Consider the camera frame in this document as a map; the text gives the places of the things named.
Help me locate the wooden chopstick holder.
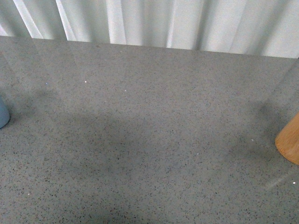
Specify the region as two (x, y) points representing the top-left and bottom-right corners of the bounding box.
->
(275, 113), (299, 165)

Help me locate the blue cup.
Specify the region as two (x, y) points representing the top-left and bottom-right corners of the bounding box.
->
(0, 98), (10, 128)

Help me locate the white curtain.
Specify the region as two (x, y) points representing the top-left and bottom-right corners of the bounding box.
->
(0, 0), (299, 58)

